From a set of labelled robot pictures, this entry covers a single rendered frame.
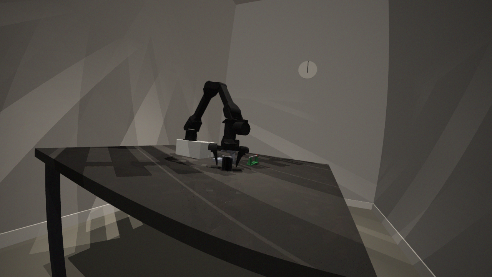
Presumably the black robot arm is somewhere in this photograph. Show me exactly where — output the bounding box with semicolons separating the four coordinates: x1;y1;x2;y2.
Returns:
184;81;250;151

